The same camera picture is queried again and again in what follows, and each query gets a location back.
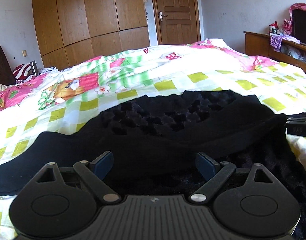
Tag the red white striped pillow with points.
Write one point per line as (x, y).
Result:
(23, 71)

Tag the black velvet long-sleeve dress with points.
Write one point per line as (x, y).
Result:
(154, 142)

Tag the black television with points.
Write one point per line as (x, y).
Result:
(299, 25)

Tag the small santa toy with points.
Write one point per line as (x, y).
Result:
(273, 28)

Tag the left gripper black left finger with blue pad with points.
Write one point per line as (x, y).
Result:
(92, 173)

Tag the purple lace cloth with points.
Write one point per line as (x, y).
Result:
(276, 42)

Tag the brown wooden door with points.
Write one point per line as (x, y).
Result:
(177, 21)

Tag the wall light switch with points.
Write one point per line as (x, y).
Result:
(24, 53)

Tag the checkered floral bed quilt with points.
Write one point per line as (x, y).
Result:
(55, 204)

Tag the wooden wardrobe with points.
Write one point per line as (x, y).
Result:
(70, 32)

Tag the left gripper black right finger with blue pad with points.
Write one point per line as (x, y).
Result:
(216, 175)

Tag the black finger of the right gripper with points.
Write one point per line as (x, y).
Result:
(296, 116)

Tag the dark wooden headboard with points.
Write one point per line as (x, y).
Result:
(6, 75)

